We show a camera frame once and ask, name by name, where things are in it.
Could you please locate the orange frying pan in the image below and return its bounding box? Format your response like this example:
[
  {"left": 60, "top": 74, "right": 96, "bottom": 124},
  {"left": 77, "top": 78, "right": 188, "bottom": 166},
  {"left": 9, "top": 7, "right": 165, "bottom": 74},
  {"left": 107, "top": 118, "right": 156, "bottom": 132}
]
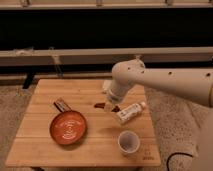
[{"left": 49, "top": 98, "right": 87, "bottom": 145}]

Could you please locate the wooden table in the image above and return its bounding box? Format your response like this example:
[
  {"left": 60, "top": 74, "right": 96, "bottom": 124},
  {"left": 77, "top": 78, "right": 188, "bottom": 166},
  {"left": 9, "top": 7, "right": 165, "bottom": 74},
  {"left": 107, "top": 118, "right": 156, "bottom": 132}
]
[{"left": 6, "top": 79, "right": 161, "bottom": 167}]

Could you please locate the long grey rail beam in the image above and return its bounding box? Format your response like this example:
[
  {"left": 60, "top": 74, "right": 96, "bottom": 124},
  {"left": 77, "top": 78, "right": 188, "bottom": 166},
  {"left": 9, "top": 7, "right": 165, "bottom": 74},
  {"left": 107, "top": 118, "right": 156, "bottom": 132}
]
[{"left": 0, "top": 47, "right": 213, "bottom": 67}]

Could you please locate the black cable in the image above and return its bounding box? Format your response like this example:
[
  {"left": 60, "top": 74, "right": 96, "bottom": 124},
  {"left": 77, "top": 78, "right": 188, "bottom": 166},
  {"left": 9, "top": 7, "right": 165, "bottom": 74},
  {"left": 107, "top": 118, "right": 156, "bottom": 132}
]
[{"left": 166, "top": 152, "right": 194, "bottom": 171}]

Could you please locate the white plastic bottle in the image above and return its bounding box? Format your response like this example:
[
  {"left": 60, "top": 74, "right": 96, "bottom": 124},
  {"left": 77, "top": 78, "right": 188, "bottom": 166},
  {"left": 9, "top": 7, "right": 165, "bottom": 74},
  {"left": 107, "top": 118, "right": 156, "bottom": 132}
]
[{"left": 116, "top": 102, "right": 146, "bottom": 124}]

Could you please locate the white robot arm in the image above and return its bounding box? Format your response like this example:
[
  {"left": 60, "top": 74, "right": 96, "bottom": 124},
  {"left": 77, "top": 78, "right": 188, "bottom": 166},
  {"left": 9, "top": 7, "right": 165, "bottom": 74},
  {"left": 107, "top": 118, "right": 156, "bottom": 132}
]
[{"left": 107, "top": 59, "right": 213, "bottom": 108}]

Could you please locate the small white block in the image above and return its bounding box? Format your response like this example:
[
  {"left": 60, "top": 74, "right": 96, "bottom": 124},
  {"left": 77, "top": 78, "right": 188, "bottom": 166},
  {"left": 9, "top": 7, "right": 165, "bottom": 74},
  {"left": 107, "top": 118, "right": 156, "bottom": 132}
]
[{"left": 102, "top": 80, "right": 111, "bottom": 93}]

